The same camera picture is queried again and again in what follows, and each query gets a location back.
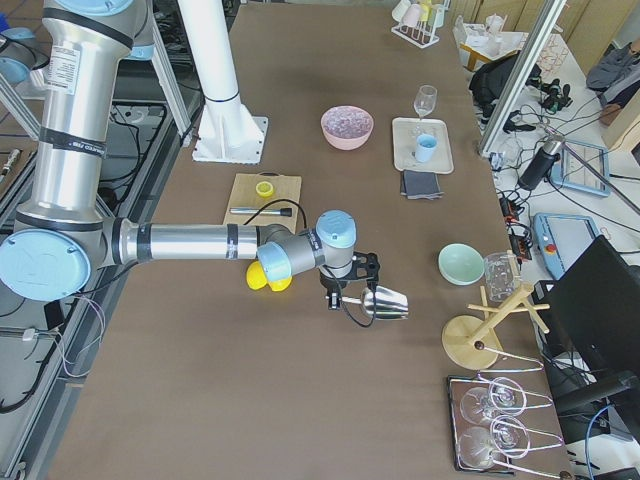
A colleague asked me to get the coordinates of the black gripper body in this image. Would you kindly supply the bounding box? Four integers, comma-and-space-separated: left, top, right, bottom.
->
319, 252, 380, 290

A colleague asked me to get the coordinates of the stainless steel ice scoop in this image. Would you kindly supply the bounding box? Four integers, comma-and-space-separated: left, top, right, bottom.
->
342, 285, 409, 320

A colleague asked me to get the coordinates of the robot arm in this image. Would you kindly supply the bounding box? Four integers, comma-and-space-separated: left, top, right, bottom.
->
1, 1, 379, 309

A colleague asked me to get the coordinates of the light blue plastic cup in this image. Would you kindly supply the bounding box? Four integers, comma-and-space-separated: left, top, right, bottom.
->
414, 133, 438, 163

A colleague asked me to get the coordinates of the pile of clear ice cubes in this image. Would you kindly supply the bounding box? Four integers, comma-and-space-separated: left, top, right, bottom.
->
323, 107, 373, 139

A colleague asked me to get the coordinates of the lower whole yellow lemon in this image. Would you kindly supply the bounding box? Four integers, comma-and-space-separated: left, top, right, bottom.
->
268, 277, 292, 292

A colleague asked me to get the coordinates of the whole yellow lemon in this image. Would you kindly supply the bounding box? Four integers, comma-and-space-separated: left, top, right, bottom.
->
268, 277, 292, 292
245, 261, 268, 290

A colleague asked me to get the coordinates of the upper whole yellow lemon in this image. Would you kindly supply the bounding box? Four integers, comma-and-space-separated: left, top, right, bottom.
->
245, 261, 268, 290

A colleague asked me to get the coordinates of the mint green bowl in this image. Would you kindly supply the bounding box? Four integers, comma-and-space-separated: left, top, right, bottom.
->
438, 243, 484, 286

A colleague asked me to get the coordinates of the steel muddler black tip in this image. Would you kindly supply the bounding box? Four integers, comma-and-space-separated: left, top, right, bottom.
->
229, 207, 293, 217

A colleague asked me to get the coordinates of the grey folded cloth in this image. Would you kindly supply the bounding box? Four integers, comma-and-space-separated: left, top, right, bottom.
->
400, 170, 443, 200

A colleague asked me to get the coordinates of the half lemon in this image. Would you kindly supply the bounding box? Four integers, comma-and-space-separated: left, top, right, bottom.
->
255, 181, 275, 198

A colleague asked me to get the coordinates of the glass jar on stand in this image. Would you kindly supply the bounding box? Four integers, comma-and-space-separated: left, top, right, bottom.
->
484, 251, 520, 302

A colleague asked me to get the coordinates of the bamboo cutting board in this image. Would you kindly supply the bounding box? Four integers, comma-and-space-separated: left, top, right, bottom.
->
222, 173, 302, 232

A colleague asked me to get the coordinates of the pink bowl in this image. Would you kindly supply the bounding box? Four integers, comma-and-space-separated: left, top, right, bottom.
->
320, 105, 374, 151

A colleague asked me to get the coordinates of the cream rabbit serving tray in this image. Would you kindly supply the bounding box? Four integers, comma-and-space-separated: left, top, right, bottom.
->
391, 117, 454, 174

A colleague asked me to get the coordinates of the clear wine glass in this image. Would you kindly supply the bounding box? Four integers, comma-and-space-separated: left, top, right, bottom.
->
412, 85, 438, 138

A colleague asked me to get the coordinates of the black water bottle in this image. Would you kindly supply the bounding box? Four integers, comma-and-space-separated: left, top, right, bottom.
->
517, 138, 563, 191

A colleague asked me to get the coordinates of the black tray with glasses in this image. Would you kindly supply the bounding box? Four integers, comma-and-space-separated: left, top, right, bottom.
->
447, 376, 568, 479

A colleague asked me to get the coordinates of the black equipment bag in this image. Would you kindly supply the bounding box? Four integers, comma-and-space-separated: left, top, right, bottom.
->
469, 54, 520, 124

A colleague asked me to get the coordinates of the black monitor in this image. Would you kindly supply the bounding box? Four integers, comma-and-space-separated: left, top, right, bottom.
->
547, 236, 639, 438

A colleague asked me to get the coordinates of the blue teach pendant tablet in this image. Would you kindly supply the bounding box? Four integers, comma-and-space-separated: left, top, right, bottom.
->
549, 140, 610, 197

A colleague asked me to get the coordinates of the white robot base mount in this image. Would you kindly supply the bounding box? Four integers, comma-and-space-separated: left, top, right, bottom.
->
180, 1, 268, 165

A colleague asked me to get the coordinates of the white wire cup rack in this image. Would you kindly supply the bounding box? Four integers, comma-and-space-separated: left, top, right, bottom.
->
391, 0, 448, 49

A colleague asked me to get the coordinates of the aluminium frame post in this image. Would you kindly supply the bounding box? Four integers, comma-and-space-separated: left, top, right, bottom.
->
478, 0, 566, 158

